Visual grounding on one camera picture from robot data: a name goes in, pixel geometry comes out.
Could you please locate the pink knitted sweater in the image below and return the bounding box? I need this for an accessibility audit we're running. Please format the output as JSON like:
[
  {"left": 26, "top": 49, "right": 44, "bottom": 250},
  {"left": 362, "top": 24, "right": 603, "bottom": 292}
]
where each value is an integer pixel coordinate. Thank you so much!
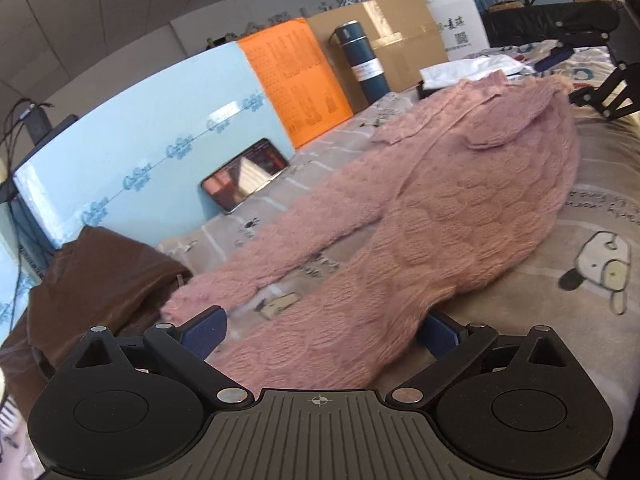
[{"left": 162, "top": 73, "right": 579, "bottom": 392}]

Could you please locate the black leather sofa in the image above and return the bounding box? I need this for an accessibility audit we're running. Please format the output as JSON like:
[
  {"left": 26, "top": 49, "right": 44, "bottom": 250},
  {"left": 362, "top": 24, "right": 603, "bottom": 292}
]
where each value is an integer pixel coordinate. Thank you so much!
[{"left": 482, "top": 0, "right": 622, "bottom": 49}]

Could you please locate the brown leather garment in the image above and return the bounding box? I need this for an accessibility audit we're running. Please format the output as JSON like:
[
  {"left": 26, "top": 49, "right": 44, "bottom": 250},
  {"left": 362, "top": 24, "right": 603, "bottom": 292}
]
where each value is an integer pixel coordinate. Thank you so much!
[{"left": 1, "top": 226, "right": 192, "bottom": 417}]

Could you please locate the white paper bag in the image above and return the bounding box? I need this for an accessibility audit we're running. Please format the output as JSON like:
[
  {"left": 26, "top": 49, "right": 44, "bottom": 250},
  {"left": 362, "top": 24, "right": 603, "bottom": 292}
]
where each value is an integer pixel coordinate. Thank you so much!
[{"left": 425, "top": 0, "right": 490, "bottom": 61}]

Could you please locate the white t-shirt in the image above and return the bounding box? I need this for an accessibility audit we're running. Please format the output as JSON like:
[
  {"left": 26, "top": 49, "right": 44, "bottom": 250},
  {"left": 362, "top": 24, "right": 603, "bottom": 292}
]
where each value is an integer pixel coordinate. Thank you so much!
[{"left": 420, "top": 54, "right": 535, "bottom": 90}]

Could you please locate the smartphone with lit screen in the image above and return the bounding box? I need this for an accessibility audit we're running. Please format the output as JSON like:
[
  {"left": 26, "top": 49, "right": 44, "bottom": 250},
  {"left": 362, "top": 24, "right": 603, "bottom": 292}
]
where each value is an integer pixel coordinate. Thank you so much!
[{"left": 200, "top": 138, "right": 290, "bottom": 214}]

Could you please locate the light blue box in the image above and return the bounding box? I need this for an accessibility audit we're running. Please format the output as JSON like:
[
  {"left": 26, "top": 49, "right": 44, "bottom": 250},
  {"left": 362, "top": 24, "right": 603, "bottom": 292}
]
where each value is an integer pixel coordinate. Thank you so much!
[
  {"left": 0, "top": 197, "right": 53, "bottom": 341},
  {"left": 14, "top": 42, "right": 295, "bottom": 248}
]

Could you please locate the brown cardboard box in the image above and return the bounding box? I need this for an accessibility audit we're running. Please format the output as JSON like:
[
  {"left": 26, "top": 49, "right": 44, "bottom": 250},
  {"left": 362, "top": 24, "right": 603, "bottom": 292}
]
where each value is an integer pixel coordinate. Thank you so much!
[{"left": 307, "top": 0, "right": 448, "bottom": 113}]

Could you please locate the dark teal thermos bottle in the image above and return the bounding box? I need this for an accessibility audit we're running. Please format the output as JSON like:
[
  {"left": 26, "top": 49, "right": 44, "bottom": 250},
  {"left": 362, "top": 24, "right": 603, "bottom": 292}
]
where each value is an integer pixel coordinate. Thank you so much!
[{"left": 332, "top": 21, "right": 390, "bottom": 104}]

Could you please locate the black power adapter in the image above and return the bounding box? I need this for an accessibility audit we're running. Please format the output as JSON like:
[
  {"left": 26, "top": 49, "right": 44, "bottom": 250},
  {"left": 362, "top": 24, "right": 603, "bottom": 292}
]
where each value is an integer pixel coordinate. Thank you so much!
[{"left": 23, "top": 104, "right": 52, "bottom": 145}]

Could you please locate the orange box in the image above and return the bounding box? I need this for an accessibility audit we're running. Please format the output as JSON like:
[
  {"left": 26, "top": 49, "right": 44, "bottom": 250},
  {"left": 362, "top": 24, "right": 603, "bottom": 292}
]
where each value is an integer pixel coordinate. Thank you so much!
[{"left": 239, "top": 18, "right": 354, "bottom": 148}]

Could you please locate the black cable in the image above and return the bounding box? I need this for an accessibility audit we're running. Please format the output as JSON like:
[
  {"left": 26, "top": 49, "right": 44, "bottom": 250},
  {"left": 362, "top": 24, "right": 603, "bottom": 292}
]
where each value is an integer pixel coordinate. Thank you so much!
[{"left": 0, "top": 96, "right": 54, "bottom": 201}]

